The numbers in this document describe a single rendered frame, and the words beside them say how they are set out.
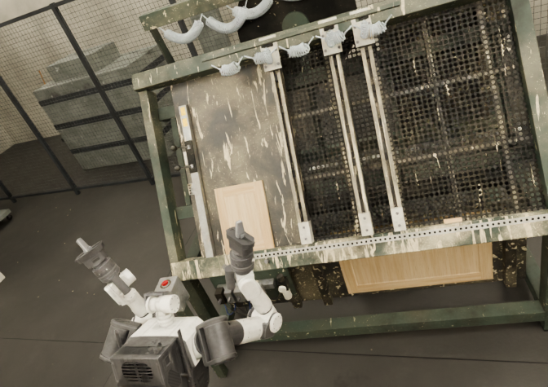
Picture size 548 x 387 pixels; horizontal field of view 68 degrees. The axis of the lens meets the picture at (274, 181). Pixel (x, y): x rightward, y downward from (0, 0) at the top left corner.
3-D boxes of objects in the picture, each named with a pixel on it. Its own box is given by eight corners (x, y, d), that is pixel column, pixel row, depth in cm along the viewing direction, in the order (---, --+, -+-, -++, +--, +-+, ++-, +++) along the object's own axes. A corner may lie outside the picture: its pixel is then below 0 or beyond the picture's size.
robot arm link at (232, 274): (257, 265, 149) (258, 288, 155) (248, 247, 157) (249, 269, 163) (227, 274, 145) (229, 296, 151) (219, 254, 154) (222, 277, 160)
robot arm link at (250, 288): (252, 277, 149) (266, 297, 157) (245, 261, 156) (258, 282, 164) (236, 286, 149) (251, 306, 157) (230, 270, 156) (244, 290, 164)
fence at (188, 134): (209, 257, 256) (205, 257, 252) (181, 107, 257) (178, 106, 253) (216, 255, 254) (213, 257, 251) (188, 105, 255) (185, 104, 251)
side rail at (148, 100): (178, 259, 268) (170, 263, 258) (148, 94, 269) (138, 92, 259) (186, 258, 267) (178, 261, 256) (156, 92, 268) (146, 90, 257)
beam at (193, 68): (142, 93, 264) (133, 90, 254) (139, 78, 264) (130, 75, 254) (523, -12, 203) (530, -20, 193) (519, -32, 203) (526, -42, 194)
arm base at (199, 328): (246, 355, 146) (227, 360, 137) (218, 365, 151) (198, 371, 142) (235, 313, 152) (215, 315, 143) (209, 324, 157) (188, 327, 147)
